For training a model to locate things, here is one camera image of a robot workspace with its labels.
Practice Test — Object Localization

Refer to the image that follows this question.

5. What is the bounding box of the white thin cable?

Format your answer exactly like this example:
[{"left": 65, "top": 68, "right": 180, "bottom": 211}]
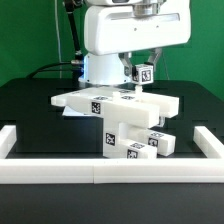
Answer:
[{"left": 54, "top": 0, "right": 64, "bottom": 80}]

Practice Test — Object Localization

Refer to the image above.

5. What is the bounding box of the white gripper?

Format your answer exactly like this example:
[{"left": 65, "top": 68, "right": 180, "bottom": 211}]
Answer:
[{"left": 84, "top": 0, "right": 191, "bottom": 77}]

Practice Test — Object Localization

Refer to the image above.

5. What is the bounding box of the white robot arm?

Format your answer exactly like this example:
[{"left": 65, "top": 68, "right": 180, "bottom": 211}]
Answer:
[{"left": 82, "top": 0, "right": 191, "bottom": 85}]

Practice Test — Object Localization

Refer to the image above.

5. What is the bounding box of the black cable bundle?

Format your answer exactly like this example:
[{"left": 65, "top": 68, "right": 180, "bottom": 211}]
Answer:
[{"left": 26, "top": 0, "right": 85, "bottom": 80}]

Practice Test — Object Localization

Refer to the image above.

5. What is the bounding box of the white chair back frame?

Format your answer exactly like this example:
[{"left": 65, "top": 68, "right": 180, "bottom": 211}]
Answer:
[{"left": 51, "top": 86, "right": 179, "bottom": 128}]

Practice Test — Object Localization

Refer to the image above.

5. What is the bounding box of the white U-shaped border fence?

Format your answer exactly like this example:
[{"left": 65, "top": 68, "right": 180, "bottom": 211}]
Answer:
[{"left": 0, "top": 125, "right": 224, "bottom": 184}]

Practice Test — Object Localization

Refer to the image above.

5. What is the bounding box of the white marker sheet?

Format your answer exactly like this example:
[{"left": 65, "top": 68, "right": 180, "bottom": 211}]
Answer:
[{"left": 62, "top": 106, "right": 85, "bottom": 117}]

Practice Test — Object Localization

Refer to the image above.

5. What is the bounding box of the white chair seat block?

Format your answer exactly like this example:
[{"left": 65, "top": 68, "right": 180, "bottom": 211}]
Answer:
[{"left": 102, "top": 116, "right": 151, "bottom": 158}]

